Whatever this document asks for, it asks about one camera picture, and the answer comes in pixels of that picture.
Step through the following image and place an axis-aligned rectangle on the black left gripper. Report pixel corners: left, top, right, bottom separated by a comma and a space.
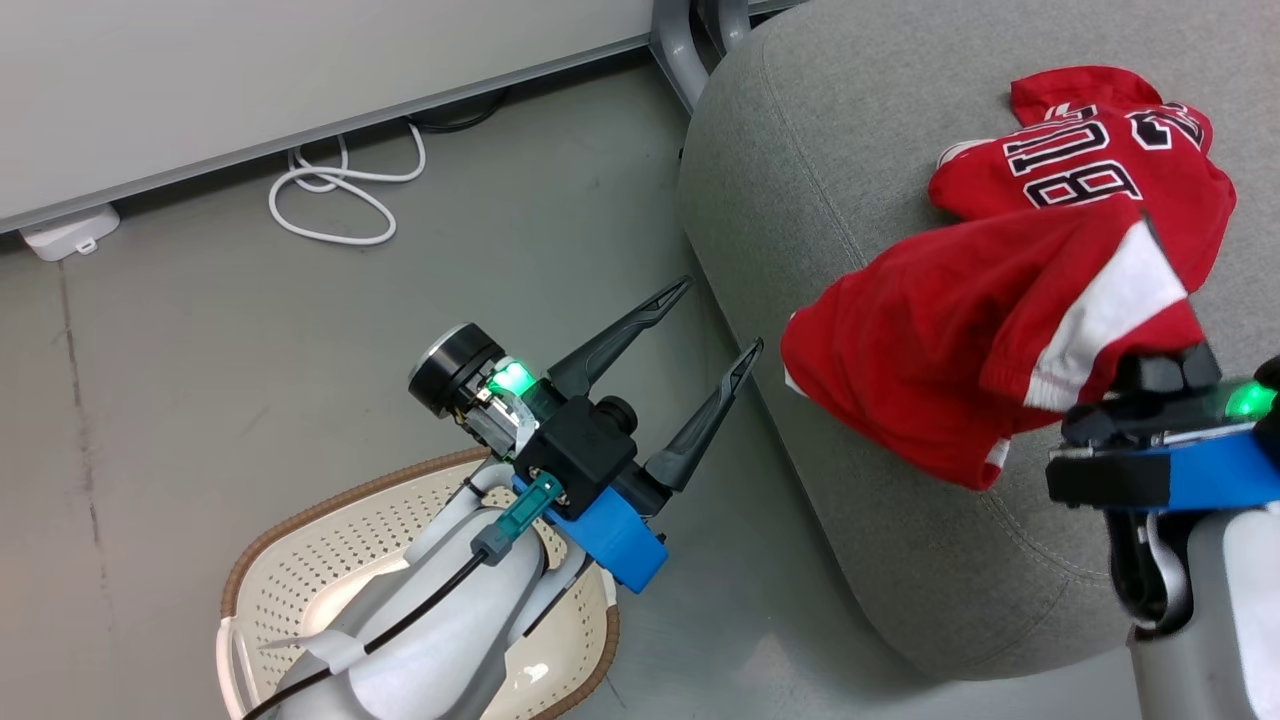
410, 278, 763, 491

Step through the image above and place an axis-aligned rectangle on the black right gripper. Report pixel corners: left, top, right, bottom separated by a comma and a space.
1048, 345, 1280, 506

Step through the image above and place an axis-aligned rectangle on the red white basketball jersey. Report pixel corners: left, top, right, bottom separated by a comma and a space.
780, 65, 1239, 493

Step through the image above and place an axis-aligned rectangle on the beige perforated laundry basket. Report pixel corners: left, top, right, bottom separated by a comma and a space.
215, 447, 621, 720

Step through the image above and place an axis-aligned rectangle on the grey fabric sofa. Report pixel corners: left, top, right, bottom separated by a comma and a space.
678, 0, 1280, 681

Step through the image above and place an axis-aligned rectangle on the grey metal furniture leg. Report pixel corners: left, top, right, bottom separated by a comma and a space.
650, 0, 715, 113
697, 0, 751, 56

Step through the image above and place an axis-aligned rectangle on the black left camera blue mount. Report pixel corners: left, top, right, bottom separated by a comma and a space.
512, 395, 669, 593

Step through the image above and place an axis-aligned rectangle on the black cable teal plug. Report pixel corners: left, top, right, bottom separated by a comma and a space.
240, 472, 566, 720

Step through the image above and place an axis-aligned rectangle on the black floor cable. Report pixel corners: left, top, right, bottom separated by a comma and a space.
405, 90, 511, 135

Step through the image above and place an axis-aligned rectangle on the white looped floor cable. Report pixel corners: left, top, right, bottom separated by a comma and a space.
268, 120, 428, 247

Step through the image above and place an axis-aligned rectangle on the white paper cable tag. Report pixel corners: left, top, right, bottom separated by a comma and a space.
260, 628, 367, 677

